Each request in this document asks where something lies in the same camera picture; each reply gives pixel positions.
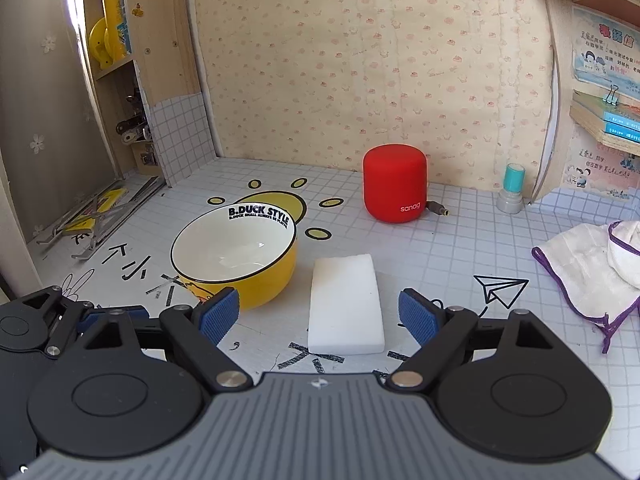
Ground wooden shelf unit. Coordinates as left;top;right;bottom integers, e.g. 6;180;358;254
80;0;218;188

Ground metal clamp hardware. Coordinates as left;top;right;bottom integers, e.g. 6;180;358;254
115;87;153;146

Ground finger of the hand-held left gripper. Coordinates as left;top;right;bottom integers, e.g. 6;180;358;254
22;286;151;358

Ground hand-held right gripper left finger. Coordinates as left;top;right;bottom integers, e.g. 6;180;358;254
82;286;256;396

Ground blue cartoon wall poster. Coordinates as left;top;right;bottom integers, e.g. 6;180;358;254
570;5;640;93

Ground paper plane sticker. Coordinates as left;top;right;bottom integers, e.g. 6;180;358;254
473;275;530;309

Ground yellow duck bowl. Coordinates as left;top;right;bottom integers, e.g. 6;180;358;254
170;204;299;311

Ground white sponge block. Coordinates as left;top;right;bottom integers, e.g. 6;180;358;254
307;253;386;356

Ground flat yellow packet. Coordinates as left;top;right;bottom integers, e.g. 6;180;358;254
65;187;128;233

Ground teal capped stamp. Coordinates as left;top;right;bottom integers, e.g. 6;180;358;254
496;162;526;217

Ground grey flowered curtain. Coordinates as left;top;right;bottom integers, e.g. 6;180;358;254
0;0;118;251

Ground yellow round toy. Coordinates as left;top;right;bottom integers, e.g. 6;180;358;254
89;17;112;70

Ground stack of books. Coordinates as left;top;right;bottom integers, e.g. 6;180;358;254
569;90;640;153

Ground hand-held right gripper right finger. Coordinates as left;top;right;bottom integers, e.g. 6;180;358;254
385;287;558;391

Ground folded metal laptop stand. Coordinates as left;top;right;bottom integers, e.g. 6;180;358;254
35;177;166;263

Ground pale cartoon wall poster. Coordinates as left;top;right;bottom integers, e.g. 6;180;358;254
560;145;640;198

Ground white cloth purple trim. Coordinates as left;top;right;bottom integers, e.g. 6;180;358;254
531;220;640;356

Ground red cylindrical speaker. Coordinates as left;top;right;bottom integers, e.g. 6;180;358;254
362;144;430;224

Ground tall yellow box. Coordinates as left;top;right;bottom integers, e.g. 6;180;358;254
99;0;132;58

